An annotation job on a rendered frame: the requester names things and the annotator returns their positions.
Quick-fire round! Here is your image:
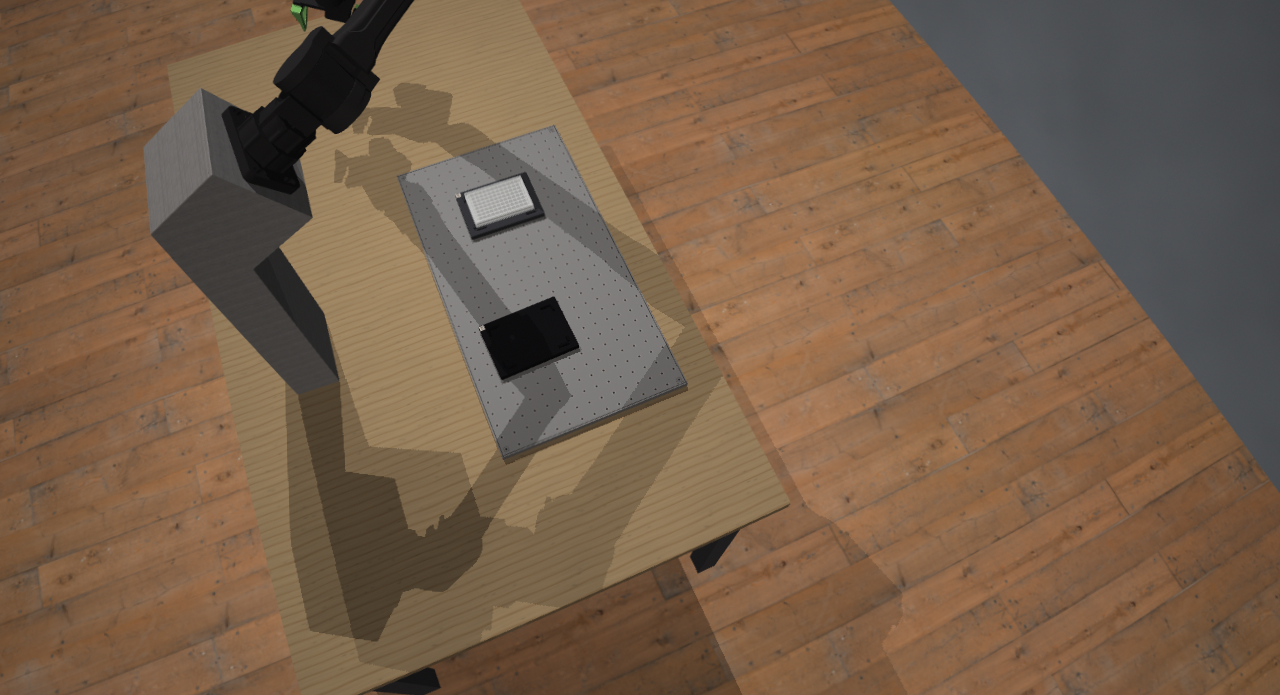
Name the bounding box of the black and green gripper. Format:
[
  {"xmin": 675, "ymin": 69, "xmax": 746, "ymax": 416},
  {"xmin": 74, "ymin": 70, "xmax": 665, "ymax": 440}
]
[{"xmin": 291, "ymin": 0, "xmax": 358, "ymax": 31}]

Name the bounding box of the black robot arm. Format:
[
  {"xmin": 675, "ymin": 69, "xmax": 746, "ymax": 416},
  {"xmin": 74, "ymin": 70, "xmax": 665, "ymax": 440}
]
[{"xmin": 221, "ymin": 0, "xmax": 413, "ymax": 195}]

